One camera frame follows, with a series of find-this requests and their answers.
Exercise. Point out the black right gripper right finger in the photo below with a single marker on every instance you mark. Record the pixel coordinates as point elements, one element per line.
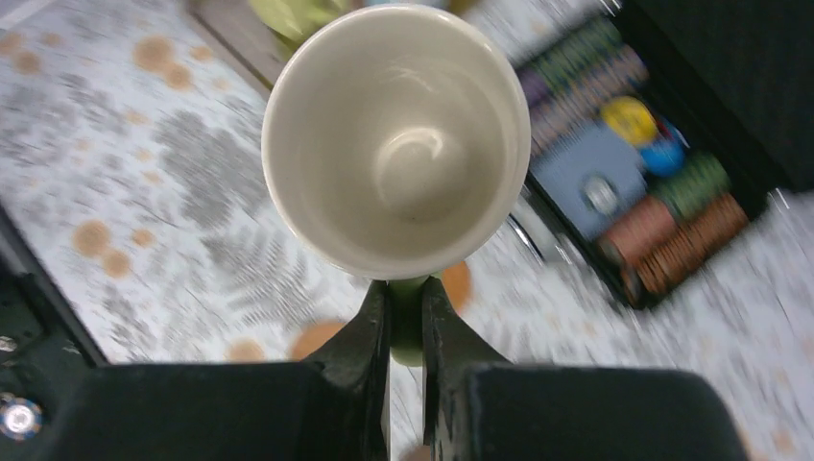
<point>478,405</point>

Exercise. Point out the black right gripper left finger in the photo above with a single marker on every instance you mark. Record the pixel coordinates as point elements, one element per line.
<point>327,406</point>

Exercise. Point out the light green mug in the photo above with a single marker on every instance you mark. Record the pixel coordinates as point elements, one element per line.
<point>394,145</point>

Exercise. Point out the floral table mat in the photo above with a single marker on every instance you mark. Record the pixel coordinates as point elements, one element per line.
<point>130,162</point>

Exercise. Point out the black poker chip case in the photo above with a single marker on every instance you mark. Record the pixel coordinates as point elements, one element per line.
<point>659,129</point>

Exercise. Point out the yellow mug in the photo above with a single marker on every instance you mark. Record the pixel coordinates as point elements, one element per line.
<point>297,20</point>

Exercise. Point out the silver metal tray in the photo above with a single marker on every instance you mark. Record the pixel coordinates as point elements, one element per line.
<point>239,38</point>

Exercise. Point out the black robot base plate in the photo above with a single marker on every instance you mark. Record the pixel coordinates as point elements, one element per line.
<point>45,348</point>

